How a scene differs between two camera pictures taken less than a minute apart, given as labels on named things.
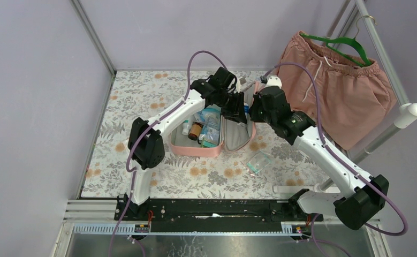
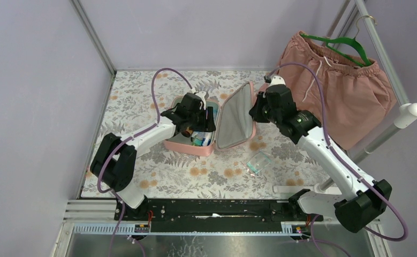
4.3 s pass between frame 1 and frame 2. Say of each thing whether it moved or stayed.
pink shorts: stayed
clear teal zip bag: stayed
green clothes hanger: stayed
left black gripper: moved
